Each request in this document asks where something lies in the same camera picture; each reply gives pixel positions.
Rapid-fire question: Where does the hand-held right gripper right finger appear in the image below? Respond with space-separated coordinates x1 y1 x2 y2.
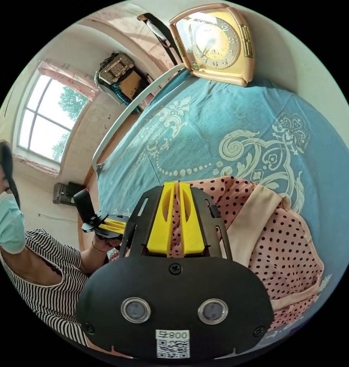
179 182 206 257

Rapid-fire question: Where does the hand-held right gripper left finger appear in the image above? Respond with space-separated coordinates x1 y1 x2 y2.
147 181 180 255

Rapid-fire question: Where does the pink polka dot shirt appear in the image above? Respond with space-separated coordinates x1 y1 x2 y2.
108 175 326 331

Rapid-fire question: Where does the person's left forearm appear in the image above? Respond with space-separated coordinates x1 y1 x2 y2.
79 243 107 273

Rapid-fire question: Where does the person's left hand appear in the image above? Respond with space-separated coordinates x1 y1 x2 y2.
92 235 121 254

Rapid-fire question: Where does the grey appliance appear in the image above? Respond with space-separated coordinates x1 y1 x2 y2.
52 181 86 205

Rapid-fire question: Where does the person's body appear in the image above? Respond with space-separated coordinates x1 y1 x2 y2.
0 140 91 348

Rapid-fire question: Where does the bed with blue printed sheet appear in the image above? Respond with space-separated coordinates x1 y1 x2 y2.
93 63 349 344

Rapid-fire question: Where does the window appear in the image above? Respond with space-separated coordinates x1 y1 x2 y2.
13 75 91 166

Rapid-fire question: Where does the pink curtain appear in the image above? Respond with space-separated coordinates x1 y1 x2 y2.
38 60 100 101

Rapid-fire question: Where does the gold square clock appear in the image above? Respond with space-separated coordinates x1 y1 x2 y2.
168 4 255 87

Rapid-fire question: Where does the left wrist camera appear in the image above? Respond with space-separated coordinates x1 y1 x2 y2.
73 190 98 227

